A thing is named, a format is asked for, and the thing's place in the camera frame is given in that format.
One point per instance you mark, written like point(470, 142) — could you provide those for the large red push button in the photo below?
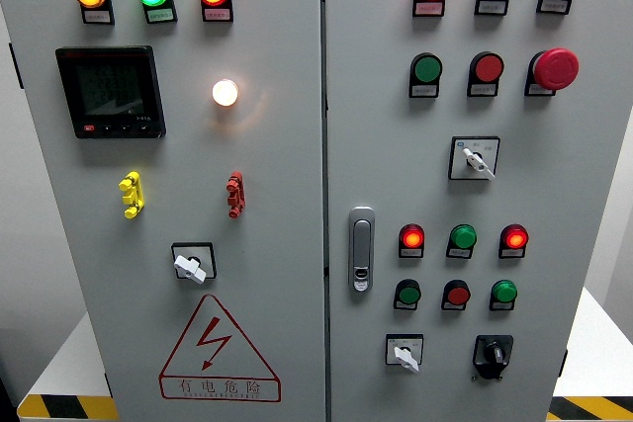
point(488, 68)

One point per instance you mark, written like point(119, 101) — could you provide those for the silver door lock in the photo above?
point(361, 244)

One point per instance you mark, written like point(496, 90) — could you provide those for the pale grey cabinet door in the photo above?
point(395, 170)
point(277, 170)

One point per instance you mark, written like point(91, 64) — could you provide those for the small label plate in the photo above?
point(405, 306)
point(553, 6)
point(218, 14)
point(96, 17)
point(458, 253)
point(428, 9)
point(411, 252)
point(502, 307)
point(160, 16)
point(538, 90)
point(453, 307)
point(482, 90)
point(511, 253)
point(491, 7)
point(424, 91)

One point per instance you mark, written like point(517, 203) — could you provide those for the black display meter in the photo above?
point(111, 91)

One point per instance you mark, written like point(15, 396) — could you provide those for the black door hinge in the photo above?
point(108, 385)
point(563, 362)
point(16, 66)

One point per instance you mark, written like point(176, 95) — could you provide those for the small red indicator lamp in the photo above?
point(412, 238)
point(515, 238)

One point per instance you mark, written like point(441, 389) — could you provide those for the black knob turn switch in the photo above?
point(494, 354)

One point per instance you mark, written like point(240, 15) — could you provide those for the red warning triangle sticker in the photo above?
point(213, 338)

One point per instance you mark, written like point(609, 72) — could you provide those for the white lamp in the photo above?
point(225, 93)

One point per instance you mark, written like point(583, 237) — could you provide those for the black yellow striped tape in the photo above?
point(593, 409)
point(69, 408)

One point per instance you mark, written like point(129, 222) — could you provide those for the small green push button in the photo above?
point(409, 294)

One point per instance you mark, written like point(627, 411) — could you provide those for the small red push button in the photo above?
point(458, 295)

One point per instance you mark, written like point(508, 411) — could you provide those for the large red stop button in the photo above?
point(556, 68)

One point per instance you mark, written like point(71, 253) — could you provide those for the small green indicator lamp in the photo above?
point(505, 292)
point(464, 237)

